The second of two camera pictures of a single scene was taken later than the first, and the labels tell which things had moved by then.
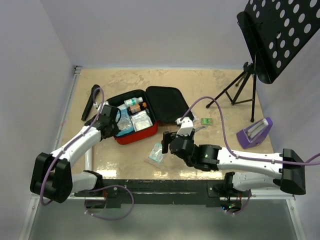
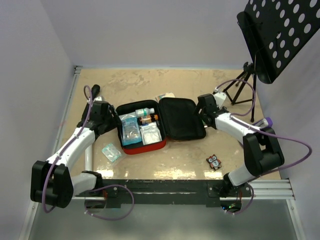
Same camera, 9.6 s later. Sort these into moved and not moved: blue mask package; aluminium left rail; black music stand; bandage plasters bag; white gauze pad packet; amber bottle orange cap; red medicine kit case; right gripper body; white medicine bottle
Moved: right gripper body; white gauze pad packet; white medicine bottle; blue mask package; red medicine kit case; bandage plasters bag; amber bottle orange cap
Not moved: black music stand; aluminium left rail
